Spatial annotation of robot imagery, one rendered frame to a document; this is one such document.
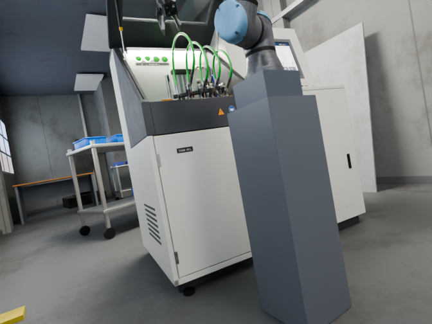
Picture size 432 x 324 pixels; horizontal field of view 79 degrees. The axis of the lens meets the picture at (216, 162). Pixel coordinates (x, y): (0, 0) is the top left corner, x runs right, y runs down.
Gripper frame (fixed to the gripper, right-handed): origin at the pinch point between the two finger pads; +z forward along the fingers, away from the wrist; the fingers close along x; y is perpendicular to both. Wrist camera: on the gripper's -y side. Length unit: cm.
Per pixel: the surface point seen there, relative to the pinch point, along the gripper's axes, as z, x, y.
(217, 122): 38, 5, 33
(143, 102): 18.1, -26.9, 24.3
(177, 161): 42, -23, 44
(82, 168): 457, -215, -508
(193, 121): 33.1, -7.5, 32.1
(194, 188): 54, -21, 54
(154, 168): 40, -34, 45
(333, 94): 59, 93, 27
